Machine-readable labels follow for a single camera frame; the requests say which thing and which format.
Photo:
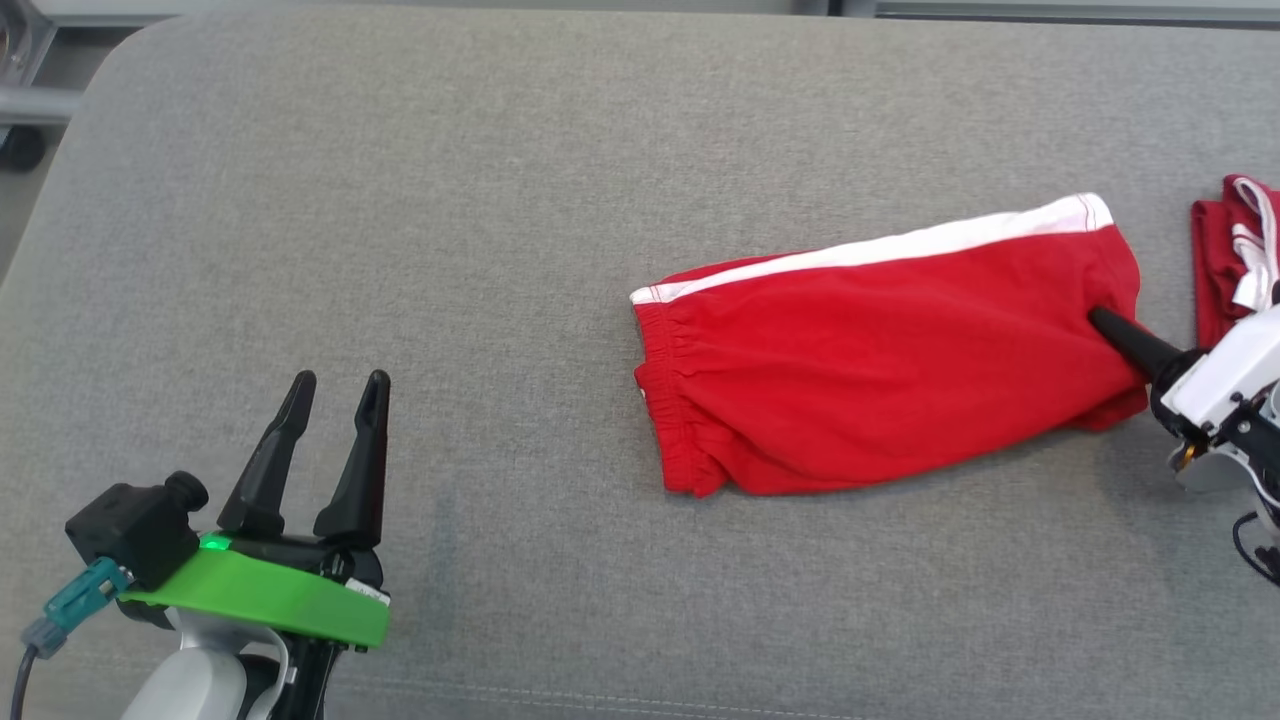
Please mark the black caster wheel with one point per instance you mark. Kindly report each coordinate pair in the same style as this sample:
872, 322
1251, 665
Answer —
18, 148

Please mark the grey metal trolley frame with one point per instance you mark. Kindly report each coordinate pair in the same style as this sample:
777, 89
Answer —
30, 103

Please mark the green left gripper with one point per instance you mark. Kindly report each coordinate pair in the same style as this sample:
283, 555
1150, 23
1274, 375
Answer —
270, 595

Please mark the red shorts with number print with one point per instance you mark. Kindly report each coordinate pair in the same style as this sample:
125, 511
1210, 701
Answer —
880, 370

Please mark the red jersey with white trim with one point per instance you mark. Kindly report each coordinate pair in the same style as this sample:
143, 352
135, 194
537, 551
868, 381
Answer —
1215, 260

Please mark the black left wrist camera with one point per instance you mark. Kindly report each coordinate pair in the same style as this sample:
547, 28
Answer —
130, 530

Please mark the grey partition base rail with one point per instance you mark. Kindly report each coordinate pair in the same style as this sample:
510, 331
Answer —
1050, 10

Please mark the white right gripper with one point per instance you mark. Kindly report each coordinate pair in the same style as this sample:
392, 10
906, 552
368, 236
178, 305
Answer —
1230, 380

